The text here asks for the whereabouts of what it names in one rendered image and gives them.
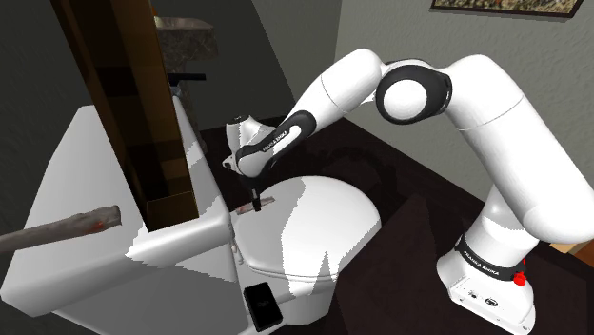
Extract marble washstand with black tap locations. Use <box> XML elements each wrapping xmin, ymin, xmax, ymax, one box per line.
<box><xmin>154</xmin><ymin>15</ymin><xmax>220</xmax><ymax>155</ymax></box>

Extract black phone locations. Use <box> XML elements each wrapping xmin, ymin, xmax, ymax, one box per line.
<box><xmin>243</xmin><ymin>281</ymin><xmax>285</xmax><ymax>333</ymax></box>

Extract grey flat bar with red end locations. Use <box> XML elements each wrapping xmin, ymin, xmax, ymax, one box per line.
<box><xmin>234</xmin><ymin>195</ymin><xmax>277</xmax><ymax>216</ymax></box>

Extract dark framed wall picture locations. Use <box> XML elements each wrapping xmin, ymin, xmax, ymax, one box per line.
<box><xmin>429</xmin><ymin>0</ymin><xmax>585</xmax><ymax>19</ymax></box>

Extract dark robot stand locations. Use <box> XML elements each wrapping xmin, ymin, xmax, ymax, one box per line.
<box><xmin>335</xmin><ymin>193</ymin><xmax>594</xmax><ymax>335</ymax></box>

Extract white toilet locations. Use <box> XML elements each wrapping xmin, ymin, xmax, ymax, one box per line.
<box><xmin>0</xmin><ymin>94</ymin><xmax>383</xmax><ymax>335</ymax></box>

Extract tall brown open box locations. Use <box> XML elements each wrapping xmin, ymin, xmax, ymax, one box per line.
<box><xmin>49</xmin><ymin>0</ymin><xmax>200</xmax><ymax>233</ymax></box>

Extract grey stick with red mark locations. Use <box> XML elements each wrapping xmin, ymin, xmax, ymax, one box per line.
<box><xmin>0</xmin><ymin>205</ymin><xmax>123</xmax><ymax>255</ymax></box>

